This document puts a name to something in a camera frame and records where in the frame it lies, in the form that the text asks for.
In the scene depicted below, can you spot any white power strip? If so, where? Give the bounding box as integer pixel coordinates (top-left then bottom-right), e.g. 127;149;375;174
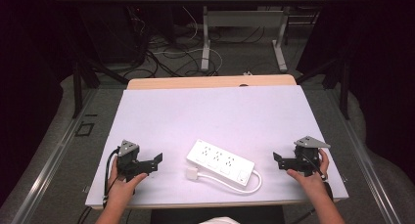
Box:
186;138;255;189

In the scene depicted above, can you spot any person's left hand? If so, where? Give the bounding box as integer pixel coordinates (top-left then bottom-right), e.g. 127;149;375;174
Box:
107;157;149;208

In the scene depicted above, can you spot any dark equipment cabinet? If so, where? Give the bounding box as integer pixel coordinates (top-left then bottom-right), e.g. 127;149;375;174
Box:
76;2;150;65

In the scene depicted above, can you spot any dark curtain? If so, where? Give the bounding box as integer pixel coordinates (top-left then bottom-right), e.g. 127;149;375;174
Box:
295;0;415;176
0;0;79;208

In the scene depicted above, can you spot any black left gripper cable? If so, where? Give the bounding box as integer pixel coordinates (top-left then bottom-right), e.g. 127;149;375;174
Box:
102;148;120;209

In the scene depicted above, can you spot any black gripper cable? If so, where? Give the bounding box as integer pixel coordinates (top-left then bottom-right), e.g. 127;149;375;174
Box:
300;153;328;183
102;148;120;209

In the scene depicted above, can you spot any white table mat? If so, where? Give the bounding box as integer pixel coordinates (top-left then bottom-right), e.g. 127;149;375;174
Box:
85;84;349;207

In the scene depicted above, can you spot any white power plug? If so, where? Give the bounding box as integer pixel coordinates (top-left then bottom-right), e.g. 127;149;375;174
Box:
185;166;201;182

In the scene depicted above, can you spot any white power strip cable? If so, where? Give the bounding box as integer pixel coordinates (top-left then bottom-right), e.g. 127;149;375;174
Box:
197;169;263;196

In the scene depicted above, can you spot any white-legged desk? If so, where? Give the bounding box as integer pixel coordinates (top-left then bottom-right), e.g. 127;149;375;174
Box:
180;0;331;73

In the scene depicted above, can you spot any wooden table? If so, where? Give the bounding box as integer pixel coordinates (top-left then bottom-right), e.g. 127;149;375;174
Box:
85;73;349;211

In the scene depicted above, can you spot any metal floor rail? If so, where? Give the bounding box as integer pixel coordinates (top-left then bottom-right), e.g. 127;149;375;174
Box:
9;88;99;224
326;88;397;224

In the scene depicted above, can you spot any black floor cable bundle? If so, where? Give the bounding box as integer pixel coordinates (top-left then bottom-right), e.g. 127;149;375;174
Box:
121;24;267;79

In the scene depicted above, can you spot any person's white clothing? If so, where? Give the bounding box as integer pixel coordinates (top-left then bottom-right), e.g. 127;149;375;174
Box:
199;216;242;224

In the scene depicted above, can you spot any person's right hand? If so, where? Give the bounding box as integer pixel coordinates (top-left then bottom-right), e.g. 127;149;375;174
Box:
286;148;331;200

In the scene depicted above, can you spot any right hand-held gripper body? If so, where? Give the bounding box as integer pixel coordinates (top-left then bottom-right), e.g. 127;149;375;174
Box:
293;135;332;178

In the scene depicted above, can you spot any white floor cable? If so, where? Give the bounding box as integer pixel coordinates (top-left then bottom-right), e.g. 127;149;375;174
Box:
152;5;224;77

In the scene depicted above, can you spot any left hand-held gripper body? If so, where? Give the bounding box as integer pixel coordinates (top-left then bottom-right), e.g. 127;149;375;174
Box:
115;139;147;183

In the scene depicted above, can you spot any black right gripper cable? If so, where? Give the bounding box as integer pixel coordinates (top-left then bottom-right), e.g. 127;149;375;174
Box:
300;153;328;183

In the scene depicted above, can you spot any black metal stand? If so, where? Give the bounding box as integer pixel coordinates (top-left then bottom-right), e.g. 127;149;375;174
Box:
71;58;130;119
294;56;352;121

